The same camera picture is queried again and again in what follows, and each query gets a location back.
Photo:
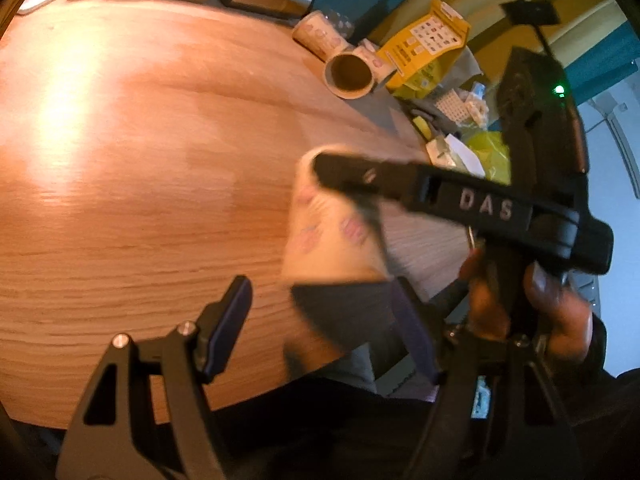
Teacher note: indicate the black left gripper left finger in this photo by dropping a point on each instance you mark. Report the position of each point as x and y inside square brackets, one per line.
[144, 411]

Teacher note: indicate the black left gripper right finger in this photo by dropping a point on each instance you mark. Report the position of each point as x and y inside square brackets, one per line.
[527, 434]

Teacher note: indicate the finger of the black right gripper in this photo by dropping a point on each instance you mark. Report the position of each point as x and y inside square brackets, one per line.
[426, 189]

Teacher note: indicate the paper cup with pink print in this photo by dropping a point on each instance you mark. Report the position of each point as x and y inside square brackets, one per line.
[334, 261]

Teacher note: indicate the paper cup lying middle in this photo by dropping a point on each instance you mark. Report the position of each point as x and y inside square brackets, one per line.
[353, 74]

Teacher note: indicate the paper cup lying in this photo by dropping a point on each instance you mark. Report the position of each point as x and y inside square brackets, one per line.
[353, 74]
[319, 36]

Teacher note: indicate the paper cup lying far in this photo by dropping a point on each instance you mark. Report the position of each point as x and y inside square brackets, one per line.
[319, 36]

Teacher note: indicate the person's right hand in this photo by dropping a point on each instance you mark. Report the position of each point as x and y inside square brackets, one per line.
[570, 317]

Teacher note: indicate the white and yellow tissue pack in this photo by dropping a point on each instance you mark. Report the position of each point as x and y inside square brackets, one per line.
[448, 152]

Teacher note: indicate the yellow sponge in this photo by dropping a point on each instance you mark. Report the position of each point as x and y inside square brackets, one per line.
[423, 127]

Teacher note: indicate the yellow plastic bag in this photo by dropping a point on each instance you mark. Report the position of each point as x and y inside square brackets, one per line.
[494, 155]

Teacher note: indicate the white plastic basket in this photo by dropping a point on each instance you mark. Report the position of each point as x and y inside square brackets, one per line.
[464, 109]

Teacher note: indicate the grey paper bag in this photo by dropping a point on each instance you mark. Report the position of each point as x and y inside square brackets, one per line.
[464, 69]

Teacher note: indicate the yellow paper package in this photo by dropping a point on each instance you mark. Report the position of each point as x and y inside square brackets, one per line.
[424, 51]

